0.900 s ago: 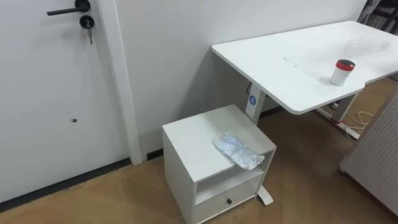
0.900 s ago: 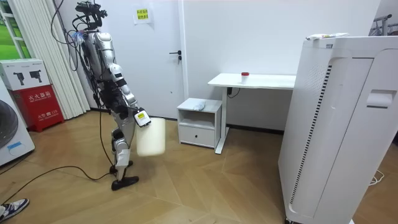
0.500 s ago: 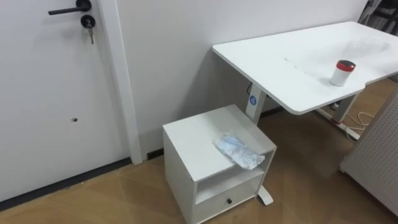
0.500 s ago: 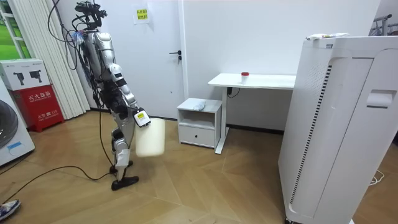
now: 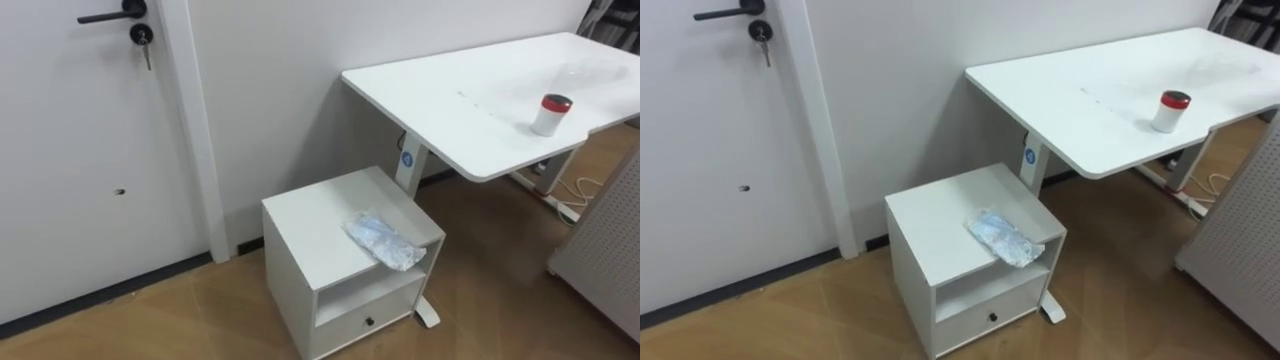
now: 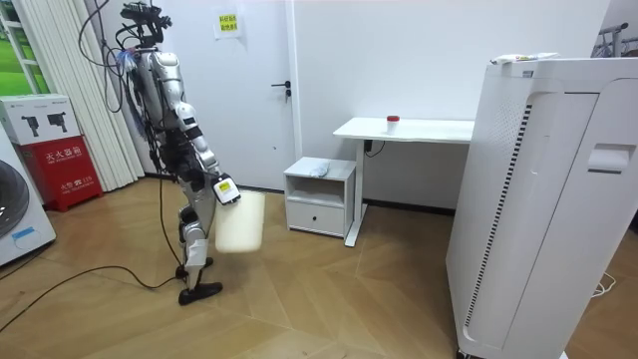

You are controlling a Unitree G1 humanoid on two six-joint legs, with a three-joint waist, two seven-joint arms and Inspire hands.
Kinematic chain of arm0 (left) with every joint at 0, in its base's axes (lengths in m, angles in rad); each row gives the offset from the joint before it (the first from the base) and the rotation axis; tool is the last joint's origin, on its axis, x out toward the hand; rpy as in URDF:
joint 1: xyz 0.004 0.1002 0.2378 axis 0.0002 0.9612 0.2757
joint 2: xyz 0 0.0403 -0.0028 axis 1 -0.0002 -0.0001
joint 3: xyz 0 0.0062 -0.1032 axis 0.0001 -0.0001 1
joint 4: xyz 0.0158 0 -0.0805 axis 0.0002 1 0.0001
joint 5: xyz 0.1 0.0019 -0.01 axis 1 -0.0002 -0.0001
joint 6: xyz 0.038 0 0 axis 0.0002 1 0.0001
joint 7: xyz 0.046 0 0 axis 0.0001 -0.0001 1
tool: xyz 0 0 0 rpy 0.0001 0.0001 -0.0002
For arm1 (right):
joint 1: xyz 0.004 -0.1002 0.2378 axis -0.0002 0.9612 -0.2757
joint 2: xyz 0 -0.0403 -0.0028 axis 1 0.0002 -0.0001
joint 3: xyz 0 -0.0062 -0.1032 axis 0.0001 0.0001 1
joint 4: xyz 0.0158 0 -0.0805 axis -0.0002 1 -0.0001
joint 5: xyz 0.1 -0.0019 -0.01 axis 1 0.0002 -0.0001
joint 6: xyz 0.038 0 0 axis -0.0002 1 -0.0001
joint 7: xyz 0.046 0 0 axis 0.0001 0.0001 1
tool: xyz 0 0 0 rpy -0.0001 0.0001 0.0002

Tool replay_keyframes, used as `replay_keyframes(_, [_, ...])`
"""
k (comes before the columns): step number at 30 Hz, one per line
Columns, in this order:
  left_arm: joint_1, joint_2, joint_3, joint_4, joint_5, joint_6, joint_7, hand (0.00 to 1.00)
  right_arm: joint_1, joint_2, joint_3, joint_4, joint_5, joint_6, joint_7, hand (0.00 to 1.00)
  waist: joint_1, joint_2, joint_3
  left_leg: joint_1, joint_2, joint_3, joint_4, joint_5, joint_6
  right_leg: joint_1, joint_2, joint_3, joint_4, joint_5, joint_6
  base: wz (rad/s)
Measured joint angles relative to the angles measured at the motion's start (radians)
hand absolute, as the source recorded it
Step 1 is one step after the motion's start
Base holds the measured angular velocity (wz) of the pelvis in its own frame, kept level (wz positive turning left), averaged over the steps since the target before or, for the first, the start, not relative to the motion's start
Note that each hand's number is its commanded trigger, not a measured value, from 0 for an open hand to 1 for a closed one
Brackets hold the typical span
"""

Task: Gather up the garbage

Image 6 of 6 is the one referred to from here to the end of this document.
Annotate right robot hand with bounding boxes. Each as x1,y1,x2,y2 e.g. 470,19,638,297
210,172,243,207

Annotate white plastic bucket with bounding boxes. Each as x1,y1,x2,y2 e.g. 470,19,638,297
213,190,267,254

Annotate white door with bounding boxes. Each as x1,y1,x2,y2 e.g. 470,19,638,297
159,0,299,192

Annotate robot legs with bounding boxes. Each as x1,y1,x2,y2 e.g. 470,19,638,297
173,169,224,307

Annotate white crumpled cloth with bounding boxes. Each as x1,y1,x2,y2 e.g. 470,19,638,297
308,160,332,180

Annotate white bedside cabinet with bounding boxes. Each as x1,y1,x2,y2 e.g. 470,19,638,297
282,156,358,240

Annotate robot body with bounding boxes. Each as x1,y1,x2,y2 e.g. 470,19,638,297
115,1,210,191

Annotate red fire extinguisher box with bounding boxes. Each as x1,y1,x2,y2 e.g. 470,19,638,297
18,135,105,213

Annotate paper sign with yellow label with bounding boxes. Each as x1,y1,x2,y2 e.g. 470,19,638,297
212,7,246,42

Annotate white pleated curtain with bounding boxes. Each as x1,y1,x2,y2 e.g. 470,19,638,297
11,0,147,193

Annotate white cardboard box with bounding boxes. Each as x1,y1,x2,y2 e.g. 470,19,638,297
0,93,83,148

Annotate white desk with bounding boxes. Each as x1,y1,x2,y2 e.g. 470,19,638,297
332,117,476,248

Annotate white washing machine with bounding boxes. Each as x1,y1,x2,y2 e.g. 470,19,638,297
0,123,58,268

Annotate large white appliance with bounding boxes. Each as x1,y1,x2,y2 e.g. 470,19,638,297
444,55,638,359

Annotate white tube with packaging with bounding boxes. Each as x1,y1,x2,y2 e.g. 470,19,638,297
489,51,561,67

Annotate grey metal rack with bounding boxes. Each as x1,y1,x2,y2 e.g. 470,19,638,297
590,21,638,59

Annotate black door handle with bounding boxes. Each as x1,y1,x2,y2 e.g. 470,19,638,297
270,79,293,104

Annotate black desk cable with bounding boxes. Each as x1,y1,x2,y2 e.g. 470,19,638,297
363,140,387,160

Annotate black floor cable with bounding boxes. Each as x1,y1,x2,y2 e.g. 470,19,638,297
0,169,183,334

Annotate cable bundle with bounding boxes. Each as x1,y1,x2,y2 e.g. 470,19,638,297
77,0,132,115

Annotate window with white frame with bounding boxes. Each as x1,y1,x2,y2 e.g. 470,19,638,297
0,0,52,98

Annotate white floor cable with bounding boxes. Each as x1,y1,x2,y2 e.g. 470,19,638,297
589,270,618,300

